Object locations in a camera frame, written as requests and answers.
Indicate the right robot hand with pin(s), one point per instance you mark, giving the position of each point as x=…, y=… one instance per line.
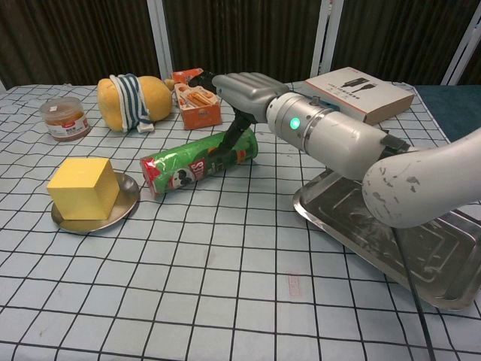
x=248, y=92

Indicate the green chips can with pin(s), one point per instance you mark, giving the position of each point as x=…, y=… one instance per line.
x=180, y=173

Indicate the yellow cube block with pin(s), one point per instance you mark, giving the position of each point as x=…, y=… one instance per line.
x=82, y=192

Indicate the orange biscuit box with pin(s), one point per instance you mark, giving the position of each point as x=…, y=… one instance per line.
x=201, y=113

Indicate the dark folding screen panel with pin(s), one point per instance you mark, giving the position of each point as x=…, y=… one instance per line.
x=474, y=56
x=240, y=34
x=391, y=34
x=75, y=37

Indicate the yellow plush toy striped cloth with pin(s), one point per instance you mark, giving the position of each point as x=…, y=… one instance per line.
x=154, y=97

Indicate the rectangular metal tray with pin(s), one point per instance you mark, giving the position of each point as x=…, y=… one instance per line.
x=338, y=214

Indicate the round metal plate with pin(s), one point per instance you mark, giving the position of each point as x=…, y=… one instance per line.
x=127, y=195

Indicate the clear plastic cup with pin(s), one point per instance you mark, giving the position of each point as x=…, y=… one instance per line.
x=65, y=120

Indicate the white checkered tablecloth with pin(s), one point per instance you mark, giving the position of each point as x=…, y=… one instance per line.
x=188, y=282

